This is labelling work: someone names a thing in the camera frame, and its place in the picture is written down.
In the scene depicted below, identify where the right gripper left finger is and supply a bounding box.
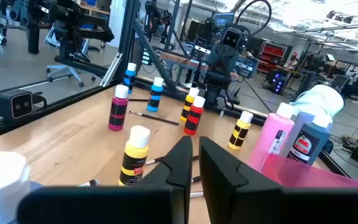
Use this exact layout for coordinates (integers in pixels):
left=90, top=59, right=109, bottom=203
left=16, top=135, right=194, bottom=224

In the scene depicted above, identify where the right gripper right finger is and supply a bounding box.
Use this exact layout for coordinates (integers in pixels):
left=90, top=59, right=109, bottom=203
left=198, top=136, right=358, bottom=224

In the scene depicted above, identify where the small yellow labelled paint bottle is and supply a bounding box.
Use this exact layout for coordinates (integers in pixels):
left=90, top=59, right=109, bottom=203
left=180, top=87, right=200, bottom=123

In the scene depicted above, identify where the small red paint bottle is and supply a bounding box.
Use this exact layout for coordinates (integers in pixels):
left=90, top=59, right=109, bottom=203
left=183, top=95, right=206, bottom=136

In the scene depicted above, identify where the small yellow black-taped bottle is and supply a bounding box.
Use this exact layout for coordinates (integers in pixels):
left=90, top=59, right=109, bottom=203
left=227, top=111, right=254, bottom=151
left=118, top=125, right=151, bottom=187

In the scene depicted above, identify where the large pink paint bottle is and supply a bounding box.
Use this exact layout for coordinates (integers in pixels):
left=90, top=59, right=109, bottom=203
left=247, top=102, right=295, bottom=171

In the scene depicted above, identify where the large dark blue paint bottle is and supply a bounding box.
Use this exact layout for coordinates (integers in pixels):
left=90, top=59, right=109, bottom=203
left=286, top=113, right=332, bottom=166

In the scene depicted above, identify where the small blue paint bottle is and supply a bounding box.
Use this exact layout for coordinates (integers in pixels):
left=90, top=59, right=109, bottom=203
left=146, top=77, right=165, bottom=113
left=123, top=62, right=137, bottom=95

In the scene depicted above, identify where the small magenta paint bottle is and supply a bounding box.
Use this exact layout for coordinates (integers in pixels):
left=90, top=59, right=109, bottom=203
left=108, top=84, right=130, bottom=132

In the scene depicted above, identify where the large purple paint bottle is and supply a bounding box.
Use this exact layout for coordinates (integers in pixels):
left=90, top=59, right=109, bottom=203
left=0, top=151, right=43, bottom=224

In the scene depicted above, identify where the blue monitor screen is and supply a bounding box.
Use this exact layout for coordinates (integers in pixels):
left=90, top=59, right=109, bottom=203
left=213, top=12, right=236, bottom=27

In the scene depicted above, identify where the red storage shelving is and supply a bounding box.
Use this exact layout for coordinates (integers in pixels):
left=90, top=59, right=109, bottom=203
left=258, top=42, right=293, bottom=75

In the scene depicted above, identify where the pink plastic tray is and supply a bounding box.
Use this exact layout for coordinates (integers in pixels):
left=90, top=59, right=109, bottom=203
left=249, top=152, right=358, bottom=189

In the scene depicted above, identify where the computer with purple lights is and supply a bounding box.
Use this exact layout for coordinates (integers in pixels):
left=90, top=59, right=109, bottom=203
left=267, top=70, right=288, bottom=95

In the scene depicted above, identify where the white office chair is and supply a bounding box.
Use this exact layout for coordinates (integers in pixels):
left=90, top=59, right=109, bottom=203
left=44, top=27, right=101, bottom=88

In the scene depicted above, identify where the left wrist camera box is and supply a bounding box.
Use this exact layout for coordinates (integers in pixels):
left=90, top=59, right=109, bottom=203
left=221, top=29, right=242, bottom=49

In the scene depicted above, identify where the black table-level camera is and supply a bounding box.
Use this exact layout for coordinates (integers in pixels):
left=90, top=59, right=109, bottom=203
left=0, top=89, right=48, bottom=122

